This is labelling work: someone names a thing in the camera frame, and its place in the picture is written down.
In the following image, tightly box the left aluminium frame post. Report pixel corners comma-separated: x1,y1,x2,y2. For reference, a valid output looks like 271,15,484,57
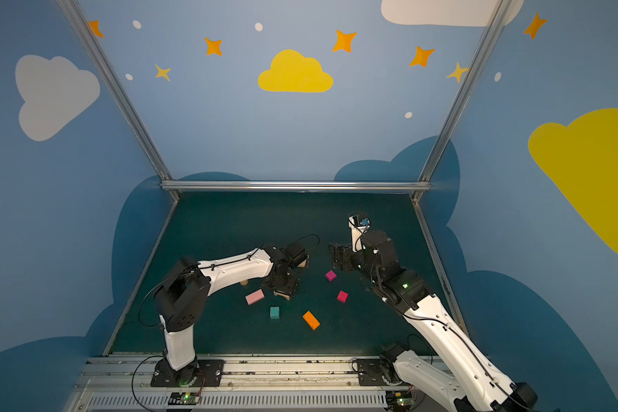
57,0,173,183

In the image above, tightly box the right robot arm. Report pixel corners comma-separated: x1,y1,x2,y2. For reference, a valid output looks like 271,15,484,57
329,228,537,411

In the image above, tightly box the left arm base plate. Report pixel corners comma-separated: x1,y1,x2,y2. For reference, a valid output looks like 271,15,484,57
150,358,224,388

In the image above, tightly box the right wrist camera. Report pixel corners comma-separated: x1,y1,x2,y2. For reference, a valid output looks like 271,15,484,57
348,213,370,252

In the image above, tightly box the right aluminium frame post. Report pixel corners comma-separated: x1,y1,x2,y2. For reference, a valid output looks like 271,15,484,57
411,0,513,206

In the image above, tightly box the orange rectangular block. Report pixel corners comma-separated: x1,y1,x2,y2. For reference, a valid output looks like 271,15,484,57
302,311,320,331

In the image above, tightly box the aluminium frame post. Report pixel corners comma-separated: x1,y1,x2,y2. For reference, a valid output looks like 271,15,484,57
57,0,173,183
411,0,513,206

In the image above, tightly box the natural wood block diagonal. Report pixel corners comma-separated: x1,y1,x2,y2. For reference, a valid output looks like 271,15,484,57
273,291,291,301

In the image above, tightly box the pink rectangular block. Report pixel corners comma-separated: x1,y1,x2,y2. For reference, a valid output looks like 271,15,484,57
245,289,265,306

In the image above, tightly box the back aluminium frame bar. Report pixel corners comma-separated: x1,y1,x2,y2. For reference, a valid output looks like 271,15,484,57
161,180,431,192

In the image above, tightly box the left controller board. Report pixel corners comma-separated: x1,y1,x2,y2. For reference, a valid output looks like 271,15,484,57
168,391,202,406

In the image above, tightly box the controller board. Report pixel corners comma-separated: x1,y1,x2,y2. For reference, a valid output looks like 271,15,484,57
386,391,415,412
168,391,202,406

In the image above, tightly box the right controller board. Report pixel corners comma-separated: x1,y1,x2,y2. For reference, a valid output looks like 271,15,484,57
386,391,415,412

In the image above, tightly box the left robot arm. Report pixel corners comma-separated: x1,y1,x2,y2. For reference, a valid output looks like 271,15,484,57
151,242,308,387

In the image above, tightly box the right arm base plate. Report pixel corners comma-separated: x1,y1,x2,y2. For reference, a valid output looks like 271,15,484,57
354,358,391,386

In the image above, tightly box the aluminium front rail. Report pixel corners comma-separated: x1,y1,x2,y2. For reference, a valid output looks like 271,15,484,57
61,354,511,412

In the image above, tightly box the magenta cube lower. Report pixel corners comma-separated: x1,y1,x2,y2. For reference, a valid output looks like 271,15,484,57
337,291,348,303

